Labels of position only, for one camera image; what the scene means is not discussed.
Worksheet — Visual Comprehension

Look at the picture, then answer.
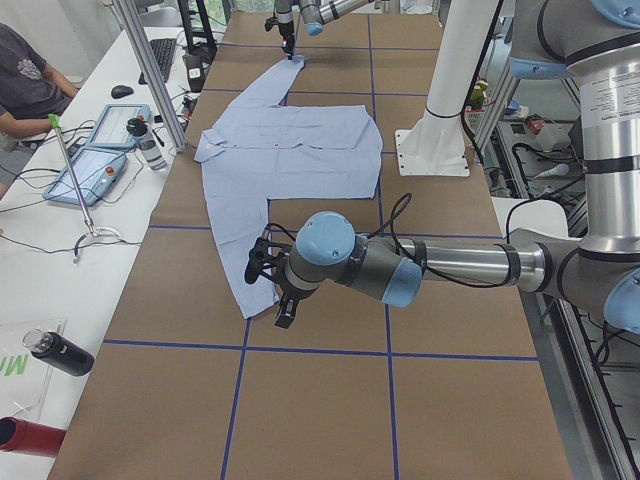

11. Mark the blue teach pendant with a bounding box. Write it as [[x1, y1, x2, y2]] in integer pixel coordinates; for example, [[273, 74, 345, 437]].
[[85, 104, 151, 150], [42, 147, 127, 206]]

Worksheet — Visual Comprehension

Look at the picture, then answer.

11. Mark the seated person grey shirt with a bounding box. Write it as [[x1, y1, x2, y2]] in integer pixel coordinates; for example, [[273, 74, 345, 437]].
[[0, 22, 80, 199]]

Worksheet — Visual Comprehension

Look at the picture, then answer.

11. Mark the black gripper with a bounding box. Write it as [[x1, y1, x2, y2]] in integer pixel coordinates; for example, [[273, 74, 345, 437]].
[[244, 237, 299, 328], [278, 21, 294, 60]]

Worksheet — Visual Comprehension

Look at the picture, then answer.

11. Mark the light blue striped shirt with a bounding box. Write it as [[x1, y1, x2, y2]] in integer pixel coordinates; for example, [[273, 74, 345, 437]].
[[195, 55, 383, 318]]

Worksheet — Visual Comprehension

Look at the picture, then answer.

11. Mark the lower blue teach pendant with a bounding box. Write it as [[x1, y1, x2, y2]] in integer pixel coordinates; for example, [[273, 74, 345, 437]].
[[42, 147, 127, 206]]

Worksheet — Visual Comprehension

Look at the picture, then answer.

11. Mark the black computer mouse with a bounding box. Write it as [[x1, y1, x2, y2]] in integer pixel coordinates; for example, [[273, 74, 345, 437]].
[[110, 85, 134, 99]]

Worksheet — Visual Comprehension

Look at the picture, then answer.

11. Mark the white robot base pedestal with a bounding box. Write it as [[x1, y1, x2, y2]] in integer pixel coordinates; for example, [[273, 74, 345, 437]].
[[396, 0, 501, 177]]

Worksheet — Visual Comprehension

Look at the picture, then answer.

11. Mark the upper blue teach pendant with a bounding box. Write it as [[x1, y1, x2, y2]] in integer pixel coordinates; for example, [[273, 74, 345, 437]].
[[85, 104, 151, 150]]

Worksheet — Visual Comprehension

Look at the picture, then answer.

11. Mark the black thermos bottle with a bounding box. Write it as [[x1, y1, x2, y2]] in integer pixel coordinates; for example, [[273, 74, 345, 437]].
[[22, 329, 94, 377]]

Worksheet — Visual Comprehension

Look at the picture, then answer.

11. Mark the aluminium frame post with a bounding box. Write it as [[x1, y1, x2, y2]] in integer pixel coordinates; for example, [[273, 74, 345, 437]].
[[112, 0, 186, 152]]

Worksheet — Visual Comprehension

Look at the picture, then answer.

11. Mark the silver stick green tip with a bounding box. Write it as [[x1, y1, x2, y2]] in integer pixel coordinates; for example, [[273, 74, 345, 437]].
[[48, 114, 124, 264]]

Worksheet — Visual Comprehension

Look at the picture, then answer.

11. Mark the clear water bottle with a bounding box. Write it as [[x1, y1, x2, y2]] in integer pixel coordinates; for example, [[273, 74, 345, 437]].
[[126, 116, 167, 170]]

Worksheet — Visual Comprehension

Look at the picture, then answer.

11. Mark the black keyboard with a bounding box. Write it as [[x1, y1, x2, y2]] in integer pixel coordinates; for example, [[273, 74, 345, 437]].
[[150, 38, 177, 82]]

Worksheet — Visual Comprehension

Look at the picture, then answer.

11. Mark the red bottle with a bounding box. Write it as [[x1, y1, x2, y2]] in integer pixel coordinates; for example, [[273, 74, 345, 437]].
[[1, 417, 66, 458]]

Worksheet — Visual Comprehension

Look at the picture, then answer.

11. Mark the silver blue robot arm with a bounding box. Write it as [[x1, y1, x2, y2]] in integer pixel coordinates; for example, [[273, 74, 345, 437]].
[[244, 1, 639, 333], [264, 0, 369, 60]]

